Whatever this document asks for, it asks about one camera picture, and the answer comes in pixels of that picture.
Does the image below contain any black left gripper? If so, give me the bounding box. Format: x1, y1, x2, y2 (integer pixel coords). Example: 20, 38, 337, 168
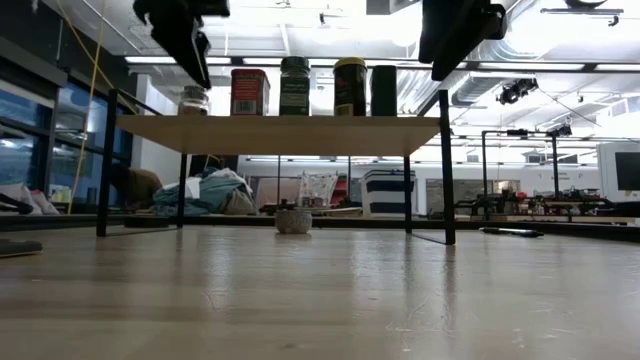
132, 0, 231, 90

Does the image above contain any cork-lidded saffron glass jar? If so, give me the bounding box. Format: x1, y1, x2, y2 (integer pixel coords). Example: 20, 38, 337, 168
177, 84, 211, 117

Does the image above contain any red spice tin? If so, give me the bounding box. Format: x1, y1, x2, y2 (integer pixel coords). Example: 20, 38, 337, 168
229, 68, 272, 117

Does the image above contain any green spice tin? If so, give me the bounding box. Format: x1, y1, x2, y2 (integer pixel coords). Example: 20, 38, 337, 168
370, 64, 398, 117

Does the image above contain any green-lidded oregano glass jar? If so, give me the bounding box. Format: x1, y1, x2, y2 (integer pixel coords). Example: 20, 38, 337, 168
278, 55, 312, 117

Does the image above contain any yellow-lidded black spice canister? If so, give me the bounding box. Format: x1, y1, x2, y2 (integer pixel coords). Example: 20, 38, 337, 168
332, 56, 369, 117

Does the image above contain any black-framed wooden shelf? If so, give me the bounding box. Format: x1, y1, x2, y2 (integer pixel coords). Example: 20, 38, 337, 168
95, 88, 456, 246

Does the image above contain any long ceiling light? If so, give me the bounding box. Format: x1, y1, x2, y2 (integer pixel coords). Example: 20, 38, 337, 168
124, 55, 232, 65

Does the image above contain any grey ceiling box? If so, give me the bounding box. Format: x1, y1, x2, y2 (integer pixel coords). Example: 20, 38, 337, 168
366, 0, 422, 15

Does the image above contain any black ceiling track light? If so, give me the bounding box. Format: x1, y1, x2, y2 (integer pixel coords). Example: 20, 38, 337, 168
496, 77, 540, 106

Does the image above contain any black ceiling fixture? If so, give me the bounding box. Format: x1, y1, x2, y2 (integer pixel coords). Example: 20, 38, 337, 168
540, 0, 625, 27

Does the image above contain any dark computer monitor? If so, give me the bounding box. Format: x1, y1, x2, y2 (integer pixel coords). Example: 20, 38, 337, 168
188, 153, 240, 176

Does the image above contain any person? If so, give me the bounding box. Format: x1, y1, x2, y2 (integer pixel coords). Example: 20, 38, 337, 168
108, 162, 164, 212

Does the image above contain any teal and white cloth pile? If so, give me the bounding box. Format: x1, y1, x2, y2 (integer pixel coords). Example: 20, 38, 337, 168
151, 167, 260, 217

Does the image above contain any white navy striped bin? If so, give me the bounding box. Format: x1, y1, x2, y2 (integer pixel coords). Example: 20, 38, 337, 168
360, 169, 418, 218

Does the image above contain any distant black robot workstation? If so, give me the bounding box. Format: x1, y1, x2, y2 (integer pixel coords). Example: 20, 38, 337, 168
452, 187, 621, 224

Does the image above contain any white patterned bag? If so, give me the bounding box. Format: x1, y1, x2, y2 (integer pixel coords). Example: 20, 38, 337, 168
298, 172, 340, 207

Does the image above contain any white cabinet with screen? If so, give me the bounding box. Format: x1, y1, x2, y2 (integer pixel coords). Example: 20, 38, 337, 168
597, 141, 640, 204

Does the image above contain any small speckled ceramic bowl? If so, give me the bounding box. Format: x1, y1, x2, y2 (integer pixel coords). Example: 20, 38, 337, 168
273, 208, 314, 235

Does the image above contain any black pen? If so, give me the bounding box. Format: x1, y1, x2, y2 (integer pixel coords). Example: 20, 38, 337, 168
478, 226, 546, 239

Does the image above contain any white pink clutter pile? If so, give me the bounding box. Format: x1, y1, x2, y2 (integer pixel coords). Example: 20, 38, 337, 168
0, 182, 61, 216

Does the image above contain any dark flat pad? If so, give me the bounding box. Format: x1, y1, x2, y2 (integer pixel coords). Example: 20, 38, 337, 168
0, 238, 44, 260

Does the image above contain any yellow hanging cable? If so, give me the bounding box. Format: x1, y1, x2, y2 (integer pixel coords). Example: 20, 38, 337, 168
55, 0, 139, 216

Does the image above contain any black metal stand frame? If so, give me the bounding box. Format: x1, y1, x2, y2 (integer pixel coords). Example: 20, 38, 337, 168
480, 128, 574, 221

